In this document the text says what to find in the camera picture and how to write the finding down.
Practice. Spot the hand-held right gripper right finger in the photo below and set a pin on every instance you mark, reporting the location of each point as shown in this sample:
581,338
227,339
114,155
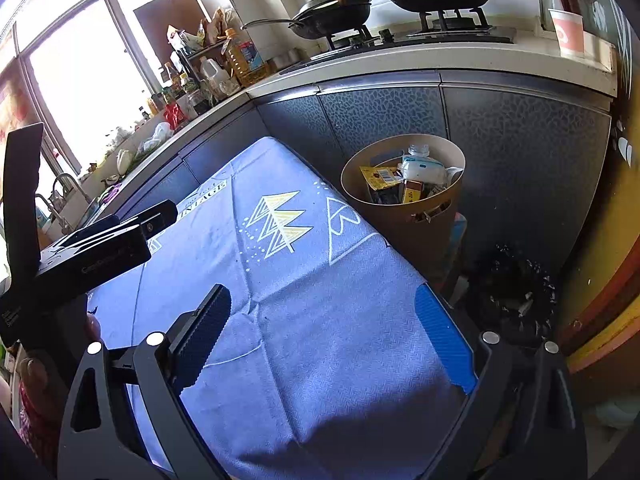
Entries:
447,340

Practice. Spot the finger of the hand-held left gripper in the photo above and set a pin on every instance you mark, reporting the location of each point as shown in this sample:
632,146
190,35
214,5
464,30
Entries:
92,232
155,215

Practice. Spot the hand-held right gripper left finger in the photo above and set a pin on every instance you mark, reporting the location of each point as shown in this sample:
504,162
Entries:
202,340

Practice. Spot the brown round trash bin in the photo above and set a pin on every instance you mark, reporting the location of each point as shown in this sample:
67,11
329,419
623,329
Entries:
400,240

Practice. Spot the small yellow cardboard box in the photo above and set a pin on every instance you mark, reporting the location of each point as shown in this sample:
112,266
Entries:
413,192

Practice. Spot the white tissue packet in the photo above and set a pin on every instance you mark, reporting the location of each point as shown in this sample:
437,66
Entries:
425,169

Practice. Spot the yellow barcode wrapper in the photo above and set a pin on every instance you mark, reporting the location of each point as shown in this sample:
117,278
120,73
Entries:
380,177

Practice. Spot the clear plastic bottle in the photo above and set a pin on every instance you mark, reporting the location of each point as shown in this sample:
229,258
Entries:
420,151

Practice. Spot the pink and white paper cup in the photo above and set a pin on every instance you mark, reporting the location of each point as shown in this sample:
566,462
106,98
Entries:
567,32

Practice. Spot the black trash bag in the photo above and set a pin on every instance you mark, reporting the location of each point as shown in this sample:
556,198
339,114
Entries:
512,290

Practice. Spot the person's left hand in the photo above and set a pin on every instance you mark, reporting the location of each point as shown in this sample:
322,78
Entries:
93,325

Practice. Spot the steel kitchen faucet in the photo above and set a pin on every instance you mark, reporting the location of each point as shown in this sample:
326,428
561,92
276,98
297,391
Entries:
65,195

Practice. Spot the clear plastic bag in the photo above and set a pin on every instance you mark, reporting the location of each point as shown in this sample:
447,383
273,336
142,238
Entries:
157,137

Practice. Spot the red snack packet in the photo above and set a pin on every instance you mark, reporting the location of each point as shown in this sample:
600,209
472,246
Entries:
175,115

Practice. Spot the blue printed tablecloth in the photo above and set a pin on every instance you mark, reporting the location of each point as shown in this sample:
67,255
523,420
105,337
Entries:
310,285

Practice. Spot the group of condiment bottles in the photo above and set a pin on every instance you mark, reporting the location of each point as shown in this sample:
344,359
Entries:
185,80

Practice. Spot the white plastic jug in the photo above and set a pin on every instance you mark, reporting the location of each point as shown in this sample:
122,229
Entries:
212,77

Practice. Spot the person's patterned clothing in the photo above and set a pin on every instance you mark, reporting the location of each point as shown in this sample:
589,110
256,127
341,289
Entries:
37,410

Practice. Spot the kitchen window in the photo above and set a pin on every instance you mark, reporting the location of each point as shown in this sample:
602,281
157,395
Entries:
85,80

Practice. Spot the yellow cooking oil bottle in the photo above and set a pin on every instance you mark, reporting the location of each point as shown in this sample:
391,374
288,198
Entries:
245,57

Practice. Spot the brown board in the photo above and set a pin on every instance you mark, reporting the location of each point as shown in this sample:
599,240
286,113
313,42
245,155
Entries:
165,25

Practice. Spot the dark kitchen cabinets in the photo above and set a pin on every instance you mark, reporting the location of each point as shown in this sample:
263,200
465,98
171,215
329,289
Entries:
500,135

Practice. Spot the black wok with lid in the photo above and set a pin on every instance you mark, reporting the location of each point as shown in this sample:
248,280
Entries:
335,12

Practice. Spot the black gas stove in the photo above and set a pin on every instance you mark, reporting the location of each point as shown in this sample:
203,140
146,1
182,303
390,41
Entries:
400,40

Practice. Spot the dark printed door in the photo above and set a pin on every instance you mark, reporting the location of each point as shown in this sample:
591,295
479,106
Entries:
600,5

